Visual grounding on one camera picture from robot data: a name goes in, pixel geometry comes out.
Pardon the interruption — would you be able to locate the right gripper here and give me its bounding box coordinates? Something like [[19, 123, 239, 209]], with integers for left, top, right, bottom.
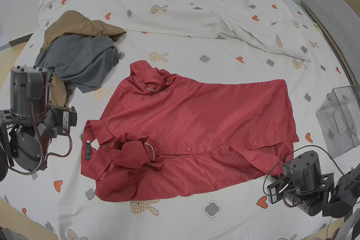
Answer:
[[266, 177, 296, 205]]

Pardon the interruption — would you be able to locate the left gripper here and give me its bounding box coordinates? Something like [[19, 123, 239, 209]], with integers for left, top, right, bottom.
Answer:
[[46, 105, 78, 139]]

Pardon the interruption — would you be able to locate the red shirt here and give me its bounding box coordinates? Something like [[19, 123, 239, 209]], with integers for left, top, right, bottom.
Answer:
[[81, 61, 300, 203]]

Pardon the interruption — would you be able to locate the grey garment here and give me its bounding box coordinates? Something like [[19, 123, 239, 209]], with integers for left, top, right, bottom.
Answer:
[[34, 34, 120, 94]]

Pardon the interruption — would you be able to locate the clear plastic box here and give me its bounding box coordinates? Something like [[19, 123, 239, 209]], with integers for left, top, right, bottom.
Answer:
[[315, 84, 360, 160]]

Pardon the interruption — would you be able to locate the brown garment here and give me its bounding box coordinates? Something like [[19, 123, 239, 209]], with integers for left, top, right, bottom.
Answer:
[[37, 10, 127, 108]]

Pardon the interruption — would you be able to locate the bed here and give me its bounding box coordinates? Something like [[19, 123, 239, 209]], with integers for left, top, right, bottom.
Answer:
[[0, 0, 360, 240]]

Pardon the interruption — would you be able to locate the white printed quilt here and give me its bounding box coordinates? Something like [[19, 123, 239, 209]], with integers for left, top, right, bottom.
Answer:
[[37, 0, 313, 62]]

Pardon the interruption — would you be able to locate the black cable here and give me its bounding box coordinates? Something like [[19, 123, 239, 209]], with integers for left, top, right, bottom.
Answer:
[[263, 145, 355, 197]]

